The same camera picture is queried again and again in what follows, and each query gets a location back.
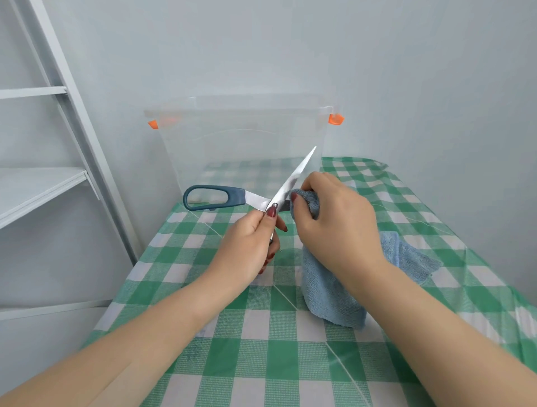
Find green white checkered tablecloth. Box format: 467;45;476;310
82;156;537;407

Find clear plastic storage box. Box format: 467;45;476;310
144;95;346;206

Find person's right hand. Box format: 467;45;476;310
289;171;391;294

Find blue handled steel scissors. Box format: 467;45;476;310
182;145;318;244

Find person's right forearm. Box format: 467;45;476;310
360;259;537;407

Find person's left hand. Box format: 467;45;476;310
195;204;289;319

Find blue microfibre cloth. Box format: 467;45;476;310
289;188;444;330

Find person's left forearm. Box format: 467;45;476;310
0;285;219;407

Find white metal shelf rack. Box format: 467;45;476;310
0;0;139;321

